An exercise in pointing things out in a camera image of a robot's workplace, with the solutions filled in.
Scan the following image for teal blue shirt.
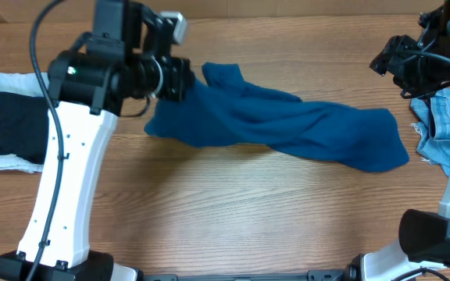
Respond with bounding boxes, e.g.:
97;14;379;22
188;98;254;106
145;62;409;173

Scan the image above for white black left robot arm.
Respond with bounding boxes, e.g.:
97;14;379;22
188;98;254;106
0;0;194;281

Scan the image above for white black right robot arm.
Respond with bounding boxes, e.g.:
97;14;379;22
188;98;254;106
307;1;450;281

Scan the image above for light blue denim shorts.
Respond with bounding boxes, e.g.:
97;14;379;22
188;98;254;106
410;88;450;176

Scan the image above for light grey folded towel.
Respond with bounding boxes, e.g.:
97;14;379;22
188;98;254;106
0;73;44;173

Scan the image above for folded black garment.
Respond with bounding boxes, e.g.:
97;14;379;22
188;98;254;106
0;91;48;164

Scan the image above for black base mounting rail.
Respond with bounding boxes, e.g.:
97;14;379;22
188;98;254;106
143;269;345;281

